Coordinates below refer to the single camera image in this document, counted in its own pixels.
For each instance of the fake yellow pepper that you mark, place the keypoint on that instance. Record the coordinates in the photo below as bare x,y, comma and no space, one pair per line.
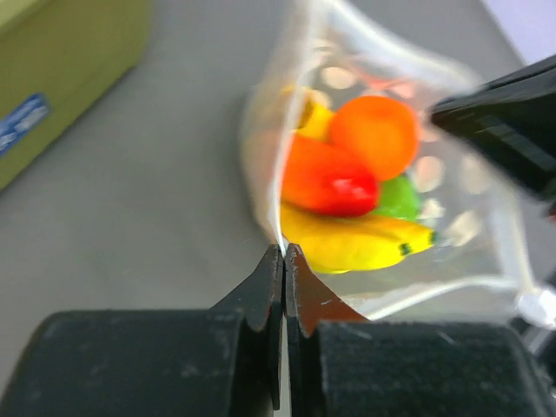
314,119

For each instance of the blue tub label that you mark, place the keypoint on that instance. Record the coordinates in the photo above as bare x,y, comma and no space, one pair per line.
23,119

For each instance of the fake red mango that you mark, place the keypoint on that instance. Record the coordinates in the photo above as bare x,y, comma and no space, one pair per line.
325,180

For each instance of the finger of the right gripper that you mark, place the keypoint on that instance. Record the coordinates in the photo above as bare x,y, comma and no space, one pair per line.
510,122

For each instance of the fake banana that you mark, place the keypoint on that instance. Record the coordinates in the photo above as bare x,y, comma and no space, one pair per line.
337,246

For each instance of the polka dot zip bag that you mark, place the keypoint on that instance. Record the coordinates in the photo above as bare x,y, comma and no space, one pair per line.
479,267

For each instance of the fake green fruit in bag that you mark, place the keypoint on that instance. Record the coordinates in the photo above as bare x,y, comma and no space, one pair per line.
398,199

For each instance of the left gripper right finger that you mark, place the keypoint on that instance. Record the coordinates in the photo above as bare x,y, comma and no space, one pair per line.
341,364

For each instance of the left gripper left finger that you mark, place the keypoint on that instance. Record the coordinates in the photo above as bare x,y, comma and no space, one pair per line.
219,361

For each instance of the fake orange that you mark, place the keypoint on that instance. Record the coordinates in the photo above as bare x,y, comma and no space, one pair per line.
379,131

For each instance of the olive green plastic tub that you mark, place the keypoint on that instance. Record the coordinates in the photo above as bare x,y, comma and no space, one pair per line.
72,52

